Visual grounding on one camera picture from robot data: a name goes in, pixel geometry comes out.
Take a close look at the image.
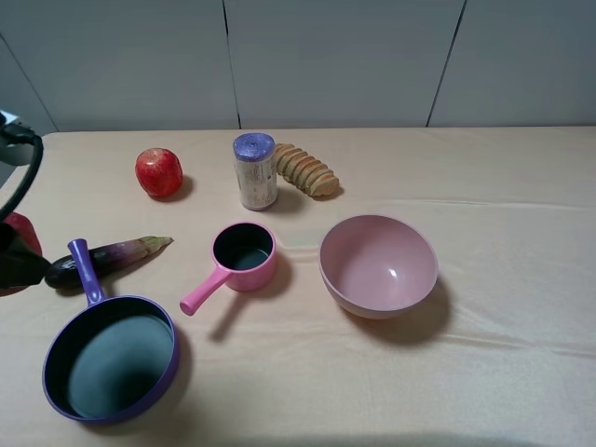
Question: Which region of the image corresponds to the black cable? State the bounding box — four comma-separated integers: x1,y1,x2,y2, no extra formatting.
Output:
0,121,45,220

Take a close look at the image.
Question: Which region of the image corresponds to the pink red peach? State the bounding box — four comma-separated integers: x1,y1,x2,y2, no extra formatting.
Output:
1,212,44,296

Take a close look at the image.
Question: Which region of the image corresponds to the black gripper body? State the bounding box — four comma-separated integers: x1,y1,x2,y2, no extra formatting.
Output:
1,223,49,288

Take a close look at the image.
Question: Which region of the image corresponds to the purple frying pan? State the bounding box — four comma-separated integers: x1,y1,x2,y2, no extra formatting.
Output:
42,238,180,424

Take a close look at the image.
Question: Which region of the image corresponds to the small pink saucepan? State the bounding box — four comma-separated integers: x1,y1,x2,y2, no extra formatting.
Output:
180,222,277,316

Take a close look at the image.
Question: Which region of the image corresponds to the pink bowl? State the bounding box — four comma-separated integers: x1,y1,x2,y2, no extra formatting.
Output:
318,215,439,319

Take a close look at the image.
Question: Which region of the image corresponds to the sliced bread loaf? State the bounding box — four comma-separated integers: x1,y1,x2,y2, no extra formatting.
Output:
274,143,340,197

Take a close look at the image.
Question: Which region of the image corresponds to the red apple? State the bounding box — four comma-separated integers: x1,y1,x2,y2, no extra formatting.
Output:
135,148,183,198

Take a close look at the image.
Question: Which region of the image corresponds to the purple-capped wrapped roll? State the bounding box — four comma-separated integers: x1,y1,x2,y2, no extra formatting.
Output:
233,132,278,210

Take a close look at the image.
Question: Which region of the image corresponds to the dark purple eggplant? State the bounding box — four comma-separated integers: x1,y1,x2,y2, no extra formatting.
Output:
45,236,174,290

